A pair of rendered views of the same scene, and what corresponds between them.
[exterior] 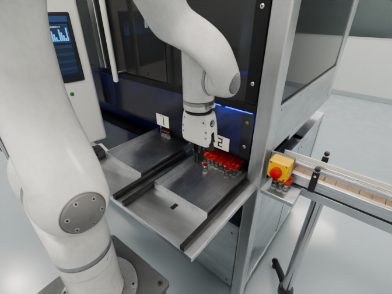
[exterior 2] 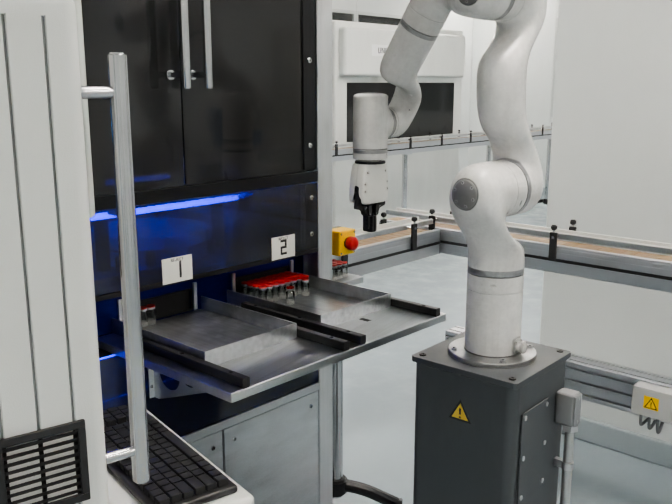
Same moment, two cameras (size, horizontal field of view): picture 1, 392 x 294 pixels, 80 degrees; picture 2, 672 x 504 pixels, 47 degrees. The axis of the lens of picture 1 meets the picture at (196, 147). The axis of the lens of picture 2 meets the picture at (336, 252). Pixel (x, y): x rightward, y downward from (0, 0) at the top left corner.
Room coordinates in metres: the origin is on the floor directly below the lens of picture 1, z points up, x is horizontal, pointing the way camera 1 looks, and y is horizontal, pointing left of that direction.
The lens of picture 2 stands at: (0.57, 1.89, 1.44)
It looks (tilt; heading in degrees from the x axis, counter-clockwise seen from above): 12 degrees down; 273
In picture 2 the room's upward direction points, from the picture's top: straight up
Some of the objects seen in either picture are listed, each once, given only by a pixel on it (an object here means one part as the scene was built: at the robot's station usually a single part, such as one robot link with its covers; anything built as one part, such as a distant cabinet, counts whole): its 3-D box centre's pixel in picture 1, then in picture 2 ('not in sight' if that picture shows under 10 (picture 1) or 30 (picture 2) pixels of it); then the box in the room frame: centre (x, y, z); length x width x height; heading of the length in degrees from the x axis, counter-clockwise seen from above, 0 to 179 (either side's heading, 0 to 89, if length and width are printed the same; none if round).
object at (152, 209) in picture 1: (165, 174); (279, 328); (0.81, 0.13, 0.87); 0.70 x 0.48 x 0.02; 51
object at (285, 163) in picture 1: (280, 166); (338, 241); (0.69, -0.31, 0.99); 0.08 x 0.07 x 0.07; 141
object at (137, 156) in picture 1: (151, 149); (203, 327); (0.97, 0.22, 0.90); 0.34 x 0.26 x 0.04; 141
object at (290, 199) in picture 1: (282, 188); (331, 279); (0.72, -0.35, 0.87); 0.14 x 0.13 x 0.02; 141
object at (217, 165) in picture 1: (218, 165); (284, 289); (0.83, -0.10, 0.90); 0.18 x 0.02 x 0.05; 51
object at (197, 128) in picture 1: (198, 124); (370, 180); (0.60, -0.01, 1.21); 0.10 x 0.08 x 0.11; 50
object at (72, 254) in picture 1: (60, 199); (488, 218); (0.35, 0.27, 1.16); 0.19 x 0.12 x 0.24; 47
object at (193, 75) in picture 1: (199, 73); (371, 120); (0.60, -0.01, 1.35); 0.09 x 0.08 x 0.13; 48
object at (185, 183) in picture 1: (206, 176); (308, 298); (0.76, -0.04, 0.90); 0.34 x 0.26 x 0.04; 141
